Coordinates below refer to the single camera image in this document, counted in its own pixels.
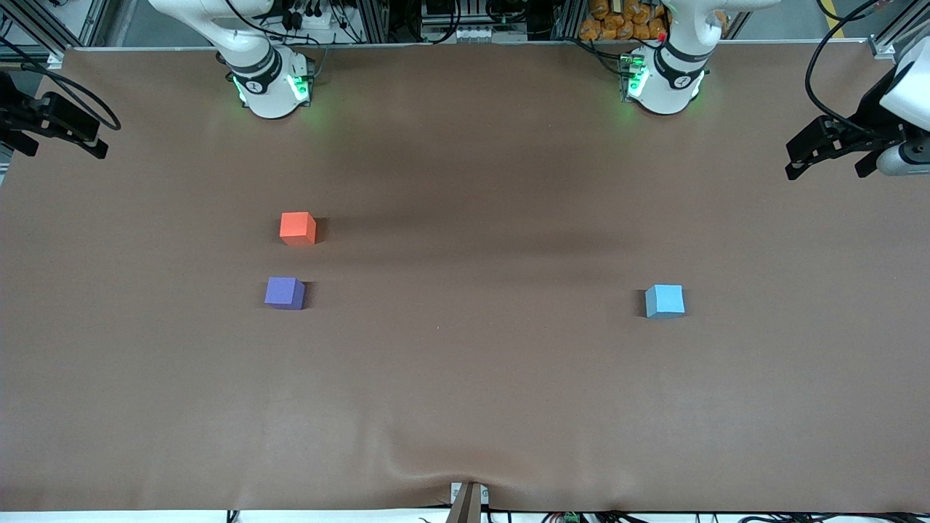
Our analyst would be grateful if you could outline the white power strip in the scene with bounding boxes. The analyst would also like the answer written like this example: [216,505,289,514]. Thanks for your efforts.
[280,6,344,31]

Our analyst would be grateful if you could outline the orange foam block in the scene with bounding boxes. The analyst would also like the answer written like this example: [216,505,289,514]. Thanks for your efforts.
[279,211,318,247]

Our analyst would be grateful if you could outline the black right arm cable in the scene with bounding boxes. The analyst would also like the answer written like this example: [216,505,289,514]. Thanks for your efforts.
[0,36,123,133]

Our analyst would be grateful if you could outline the black base cable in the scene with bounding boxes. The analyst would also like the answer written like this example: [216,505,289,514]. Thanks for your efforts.
[574,36,627,75]

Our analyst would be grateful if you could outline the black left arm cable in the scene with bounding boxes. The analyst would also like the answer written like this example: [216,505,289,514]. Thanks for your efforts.
[803,0,884,139]

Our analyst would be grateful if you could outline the brown table mat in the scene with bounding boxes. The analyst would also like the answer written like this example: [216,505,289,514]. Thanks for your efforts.
[0,40,930,513]

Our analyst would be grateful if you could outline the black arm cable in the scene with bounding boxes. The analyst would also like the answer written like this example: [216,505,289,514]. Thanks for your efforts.
[0,36,123,133]
[803,0,884,139]

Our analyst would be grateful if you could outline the aluminium profile post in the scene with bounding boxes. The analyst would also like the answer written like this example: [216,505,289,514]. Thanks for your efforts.
[355,0,397,44]

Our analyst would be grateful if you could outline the black electronics box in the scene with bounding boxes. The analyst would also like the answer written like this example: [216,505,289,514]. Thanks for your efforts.
[421,0,482,24]

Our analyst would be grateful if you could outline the orange packets pile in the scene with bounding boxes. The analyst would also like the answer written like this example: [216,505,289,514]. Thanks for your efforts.
[579,0,729,41]

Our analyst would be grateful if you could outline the blue foam block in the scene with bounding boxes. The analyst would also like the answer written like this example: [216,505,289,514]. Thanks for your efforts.
[644,284,686,320]

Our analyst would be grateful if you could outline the purple foam block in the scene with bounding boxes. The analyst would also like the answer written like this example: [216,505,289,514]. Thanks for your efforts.
[264,276,307,311]

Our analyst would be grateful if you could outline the white terminal strip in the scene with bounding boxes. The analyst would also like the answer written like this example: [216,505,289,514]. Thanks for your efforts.
[420,25,529,44]

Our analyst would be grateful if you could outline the aluminium frame rails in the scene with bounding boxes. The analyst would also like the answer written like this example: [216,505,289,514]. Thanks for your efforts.
[868,0,930,60]
[0,0,110,59]

